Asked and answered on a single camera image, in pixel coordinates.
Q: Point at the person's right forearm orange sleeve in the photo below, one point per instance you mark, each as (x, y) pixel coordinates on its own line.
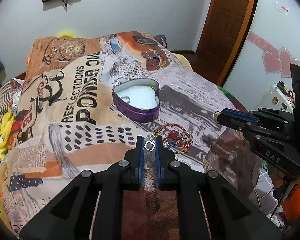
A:
(296, 197)

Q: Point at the purple heart-shaped tin box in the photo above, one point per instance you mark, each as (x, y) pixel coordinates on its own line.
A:
(140, 110)

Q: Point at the blue bead charm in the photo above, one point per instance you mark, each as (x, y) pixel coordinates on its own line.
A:
(170, 144)

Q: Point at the pink heart wall stickers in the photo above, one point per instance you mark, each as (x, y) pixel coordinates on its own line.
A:
(275, 57)

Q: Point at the newspaper print blanket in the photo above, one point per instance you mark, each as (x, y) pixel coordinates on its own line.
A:
(90, 120)

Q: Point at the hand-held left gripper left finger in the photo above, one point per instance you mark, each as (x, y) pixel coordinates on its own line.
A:
(140, 155)

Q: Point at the brown wooden door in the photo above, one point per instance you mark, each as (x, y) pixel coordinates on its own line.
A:
(227, 25)

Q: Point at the red and white wall label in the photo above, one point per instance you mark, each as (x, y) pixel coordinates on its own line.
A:
(285, 9)

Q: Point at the dark blue bag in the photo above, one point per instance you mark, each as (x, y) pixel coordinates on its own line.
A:
(162, 40)

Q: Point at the person's right hand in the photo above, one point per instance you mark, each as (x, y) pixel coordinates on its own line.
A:
(277, 178)

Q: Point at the white checked bedsheet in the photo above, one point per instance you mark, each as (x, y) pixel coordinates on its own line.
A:
(265, 195)

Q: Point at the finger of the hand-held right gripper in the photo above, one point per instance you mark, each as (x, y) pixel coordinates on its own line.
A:
(230, 123)
(237, 114)

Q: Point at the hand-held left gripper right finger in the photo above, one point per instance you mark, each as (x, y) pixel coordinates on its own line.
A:
(159, 155)

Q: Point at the white appliance with stickers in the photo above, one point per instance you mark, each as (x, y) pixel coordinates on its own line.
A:
(278, 98)

